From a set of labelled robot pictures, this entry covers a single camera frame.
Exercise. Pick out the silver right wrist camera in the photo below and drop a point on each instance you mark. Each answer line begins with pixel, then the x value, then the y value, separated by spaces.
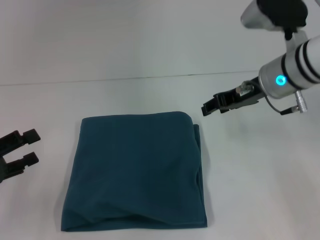
pixel 275 15

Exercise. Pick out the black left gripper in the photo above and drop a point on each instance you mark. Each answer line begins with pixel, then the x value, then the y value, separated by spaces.
pixel 2 172

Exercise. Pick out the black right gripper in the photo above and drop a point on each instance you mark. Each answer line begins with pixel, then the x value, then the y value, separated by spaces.
pixel 240 98

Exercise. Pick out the teal FREE print t-shirt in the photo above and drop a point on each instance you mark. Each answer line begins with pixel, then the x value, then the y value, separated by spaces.
pixel 135 170

